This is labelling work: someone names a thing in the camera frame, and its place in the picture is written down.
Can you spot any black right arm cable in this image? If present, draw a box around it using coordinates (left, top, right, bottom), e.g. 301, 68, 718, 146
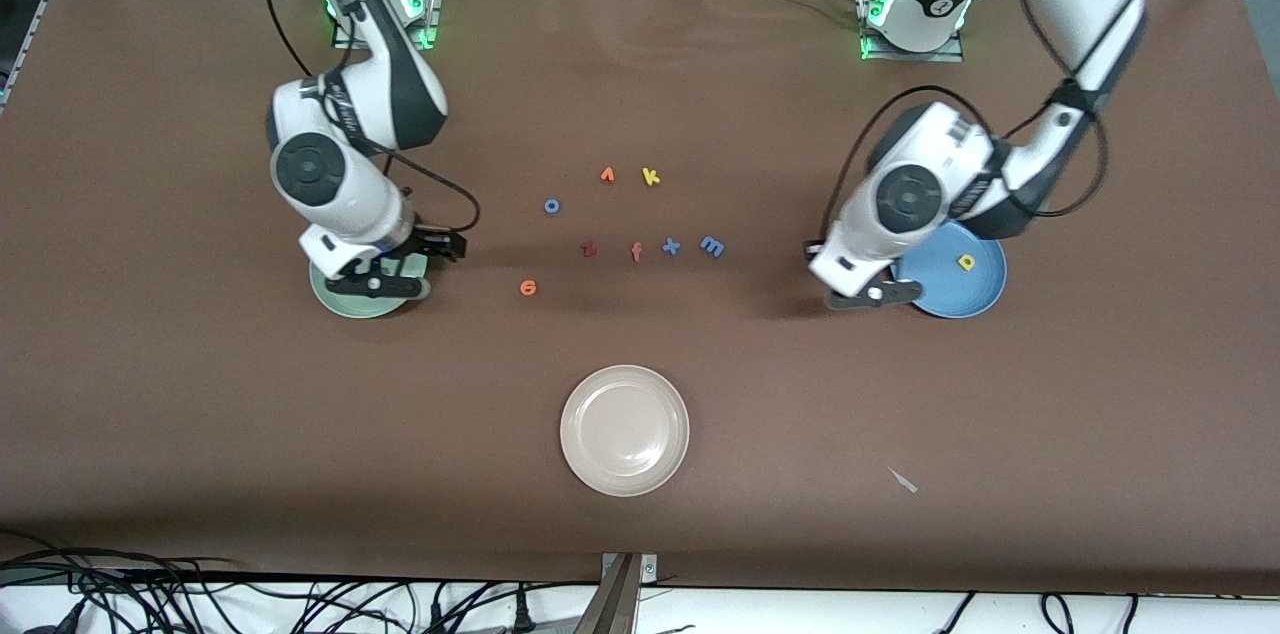
240, 0, 483, 240

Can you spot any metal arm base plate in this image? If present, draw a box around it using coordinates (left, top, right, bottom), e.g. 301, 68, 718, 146
855, 0, 966, 63
332, 0, 443, 50

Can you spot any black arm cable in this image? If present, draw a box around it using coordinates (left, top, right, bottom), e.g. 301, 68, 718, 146
818, 0, 1111, 250
240, 0, 483, 240

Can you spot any blue plate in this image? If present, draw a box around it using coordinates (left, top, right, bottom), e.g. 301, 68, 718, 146
889, 219, 1008, 320

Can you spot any metal table edge bracket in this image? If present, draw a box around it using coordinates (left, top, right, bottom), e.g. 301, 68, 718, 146
575, 552, 659, 634

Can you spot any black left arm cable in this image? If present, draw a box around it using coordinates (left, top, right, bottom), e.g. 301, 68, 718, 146
818, 0, 1111, 250

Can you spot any green plate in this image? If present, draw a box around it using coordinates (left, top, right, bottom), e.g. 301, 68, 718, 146
309, 254, 431, 320

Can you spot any beige plate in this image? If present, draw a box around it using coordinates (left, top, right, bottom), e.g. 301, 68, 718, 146
559, 364, 691, 498

